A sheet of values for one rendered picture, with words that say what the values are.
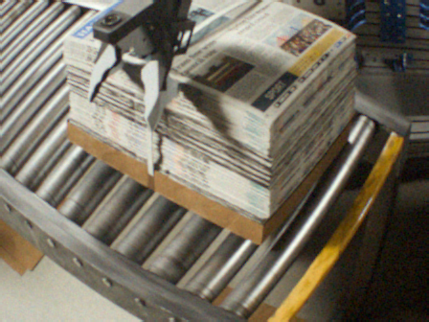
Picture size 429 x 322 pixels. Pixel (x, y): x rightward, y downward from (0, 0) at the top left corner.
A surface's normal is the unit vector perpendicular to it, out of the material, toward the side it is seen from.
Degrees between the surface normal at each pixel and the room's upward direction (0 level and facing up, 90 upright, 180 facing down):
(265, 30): 9
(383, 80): 0
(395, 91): 0
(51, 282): 0
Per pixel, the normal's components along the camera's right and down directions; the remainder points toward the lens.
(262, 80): 0.01, -0.73
